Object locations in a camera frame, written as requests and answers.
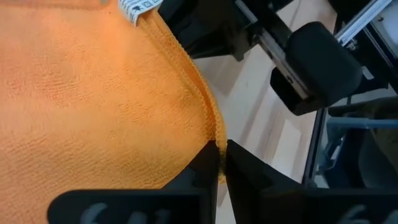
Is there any orange microfiber towel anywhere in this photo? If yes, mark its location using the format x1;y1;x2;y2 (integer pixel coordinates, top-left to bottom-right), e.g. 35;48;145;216
0;0;228;224

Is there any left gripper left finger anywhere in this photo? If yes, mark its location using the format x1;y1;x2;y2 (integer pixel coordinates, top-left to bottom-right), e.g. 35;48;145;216
47;140;220;224

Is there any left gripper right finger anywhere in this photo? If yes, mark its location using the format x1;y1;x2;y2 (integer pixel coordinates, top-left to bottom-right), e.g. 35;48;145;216
226;139;398;224

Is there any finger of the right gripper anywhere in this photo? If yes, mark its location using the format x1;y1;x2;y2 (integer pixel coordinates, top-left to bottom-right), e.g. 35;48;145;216
158;0;259;62
270;21;363;116

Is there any grey metal crossbar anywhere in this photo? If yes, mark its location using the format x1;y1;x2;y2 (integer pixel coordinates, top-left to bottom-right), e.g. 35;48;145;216
326;116;398;131

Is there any silver aluminium post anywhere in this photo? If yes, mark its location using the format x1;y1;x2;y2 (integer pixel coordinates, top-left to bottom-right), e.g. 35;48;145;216
335;0;394;47

